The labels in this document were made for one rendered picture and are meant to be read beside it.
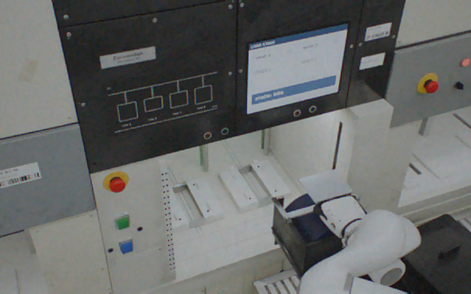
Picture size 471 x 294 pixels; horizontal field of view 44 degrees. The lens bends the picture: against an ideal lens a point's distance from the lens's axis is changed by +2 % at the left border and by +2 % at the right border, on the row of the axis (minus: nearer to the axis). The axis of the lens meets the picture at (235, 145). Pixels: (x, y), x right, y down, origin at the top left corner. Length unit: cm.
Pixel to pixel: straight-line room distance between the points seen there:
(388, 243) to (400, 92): 79
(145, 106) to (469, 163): 148
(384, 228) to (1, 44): 82
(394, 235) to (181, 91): 62
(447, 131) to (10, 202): 181
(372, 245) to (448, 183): 131
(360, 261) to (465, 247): 111
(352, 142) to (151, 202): 62
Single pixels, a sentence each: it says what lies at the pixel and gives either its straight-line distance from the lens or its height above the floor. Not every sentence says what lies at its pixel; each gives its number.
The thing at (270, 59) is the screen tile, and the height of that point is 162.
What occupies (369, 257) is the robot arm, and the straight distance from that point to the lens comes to 106.
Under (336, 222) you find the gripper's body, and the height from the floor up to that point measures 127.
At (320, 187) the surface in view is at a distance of 161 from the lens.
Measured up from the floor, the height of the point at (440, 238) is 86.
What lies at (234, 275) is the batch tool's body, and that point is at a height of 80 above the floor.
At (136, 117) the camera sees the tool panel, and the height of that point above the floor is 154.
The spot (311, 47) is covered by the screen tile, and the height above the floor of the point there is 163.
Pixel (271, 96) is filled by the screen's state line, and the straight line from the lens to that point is 153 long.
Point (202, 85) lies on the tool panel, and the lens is 141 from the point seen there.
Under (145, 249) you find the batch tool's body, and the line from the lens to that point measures 174.
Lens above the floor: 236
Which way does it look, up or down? 39 degrees down
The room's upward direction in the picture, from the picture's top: 1 degrees clockwise
